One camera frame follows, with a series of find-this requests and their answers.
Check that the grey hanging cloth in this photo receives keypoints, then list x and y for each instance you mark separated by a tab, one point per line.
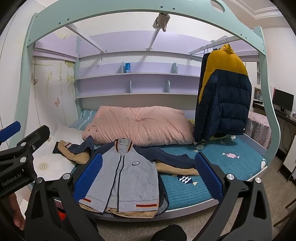
161	20

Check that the teal striped cloth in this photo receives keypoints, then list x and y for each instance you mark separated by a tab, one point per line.
84	118

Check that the black computer monitor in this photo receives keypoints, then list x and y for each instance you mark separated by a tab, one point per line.
282	99

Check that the dark desk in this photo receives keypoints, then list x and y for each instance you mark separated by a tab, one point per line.
286	120

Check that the person's black pants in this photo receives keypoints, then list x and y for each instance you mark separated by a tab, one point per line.
168	233

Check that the lilac shelf unit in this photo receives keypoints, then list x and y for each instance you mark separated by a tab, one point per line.
138	76

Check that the metal clothes hanger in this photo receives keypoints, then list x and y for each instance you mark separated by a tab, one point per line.
203	52

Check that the picture frame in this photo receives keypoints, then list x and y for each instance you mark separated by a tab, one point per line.
257	93

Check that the person's left hand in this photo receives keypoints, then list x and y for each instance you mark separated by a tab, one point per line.
17	213

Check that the teal quilted mattress pad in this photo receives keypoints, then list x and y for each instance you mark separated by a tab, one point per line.
231	166

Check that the yellow navy puffer jacket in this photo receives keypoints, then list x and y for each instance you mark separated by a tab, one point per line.
226	92

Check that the white floral wardrobe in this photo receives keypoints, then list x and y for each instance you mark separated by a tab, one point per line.
53	81

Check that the white pillow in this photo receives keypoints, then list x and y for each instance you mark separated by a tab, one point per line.
53	162

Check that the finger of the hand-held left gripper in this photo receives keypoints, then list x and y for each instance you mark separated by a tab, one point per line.
11	129
34	139

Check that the pink printed cloth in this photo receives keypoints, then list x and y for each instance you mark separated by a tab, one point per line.
257	129

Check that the small blue box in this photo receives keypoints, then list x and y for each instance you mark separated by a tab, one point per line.
127	68

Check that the grey navy tan jacket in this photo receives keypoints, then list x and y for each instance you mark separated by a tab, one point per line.
136	180

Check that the pink quilt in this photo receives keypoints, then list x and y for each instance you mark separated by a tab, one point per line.
138	125

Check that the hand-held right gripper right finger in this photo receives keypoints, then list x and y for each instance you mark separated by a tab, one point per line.
208	176

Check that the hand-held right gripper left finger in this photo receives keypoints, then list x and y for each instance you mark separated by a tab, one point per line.
89	176

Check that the pale green bunk bed frame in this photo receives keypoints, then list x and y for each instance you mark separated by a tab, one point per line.
138	7

